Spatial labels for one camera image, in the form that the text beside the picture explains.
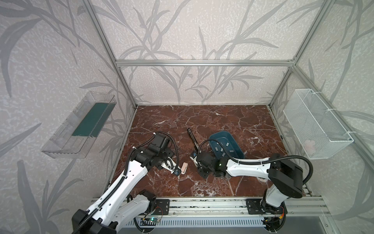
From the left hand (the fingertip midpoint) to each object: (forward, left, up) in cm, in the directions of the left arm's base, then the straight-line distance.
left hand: (170, 147), depth 78 cm
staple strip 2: (+10, -35, -16) cm, 40 cm away
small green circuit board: (-31, +6, -15) cm, 35 cm away
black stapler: (+13, -13, -16) cm, 24 cm away
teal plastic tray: (+11, -36, -15) cm, 41 cm away
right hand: (-3, -16, -13) cm, 21 cm away
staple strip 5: (+6, -37, -16) cm, 41 cm away
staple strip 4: (+6, -31, -16) cm, 35 cm away
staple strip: (+12, -29, -17) cm, 36 cm away
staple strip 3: (+8, -28, -18) cm, 34 cm away
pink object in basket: (-1, -71, +7) cm, 71 cm away
